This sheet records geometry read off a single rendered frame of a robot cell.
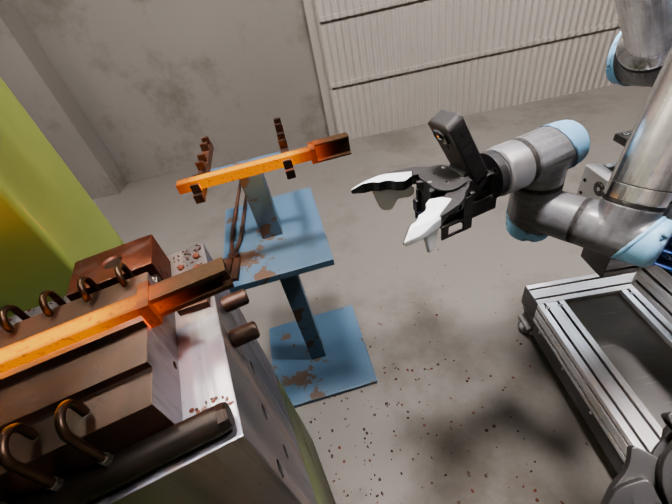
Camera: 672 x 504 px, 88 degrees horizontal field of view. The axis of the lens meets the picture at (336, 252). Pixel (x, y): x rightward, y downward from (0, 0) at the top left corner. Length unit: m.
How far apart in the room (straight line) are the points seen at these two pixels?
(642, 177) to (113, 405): 0.68
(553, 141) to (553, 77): 3.07
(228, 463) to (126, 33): 3.11
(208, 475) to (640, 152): 0.66
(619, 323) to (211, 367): 1.28
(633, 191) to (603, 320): 0.88
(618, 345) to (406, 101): 2.41
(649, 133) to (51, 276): 0.90
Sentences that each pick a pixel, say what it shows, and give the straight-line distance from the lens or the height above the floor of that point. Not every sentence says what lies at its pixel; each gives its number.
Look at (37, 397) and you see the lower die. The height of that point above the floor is 0.99.
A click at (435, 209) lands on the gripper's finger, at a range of 0.46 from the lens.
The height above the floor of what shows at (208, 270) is 1.01.
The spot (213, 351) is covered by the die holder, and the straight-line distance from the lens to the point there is 0.49.
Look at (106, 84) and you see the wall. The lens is 3.49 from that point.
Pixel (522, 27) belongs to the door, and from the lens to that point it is 3.42.
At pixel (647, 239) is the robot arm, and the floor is 0.90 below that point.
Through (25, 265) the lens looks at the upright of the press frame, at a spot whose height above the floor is 0.99.
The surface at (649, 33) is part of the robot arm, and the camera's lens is 0.90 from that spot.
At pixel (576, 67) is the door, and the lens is 3.76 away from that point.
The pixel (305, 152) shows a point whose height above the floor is 0.94.
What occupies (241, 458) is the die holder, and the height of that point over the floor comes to 0.87.
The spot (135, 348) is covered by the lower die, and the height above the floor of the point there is 0.99.
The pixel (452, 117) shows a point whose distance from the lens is 0.48.
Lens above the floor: 1.27
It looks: 40 degrees down
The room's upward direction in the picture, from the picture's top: 13 degrees counter-clockwise
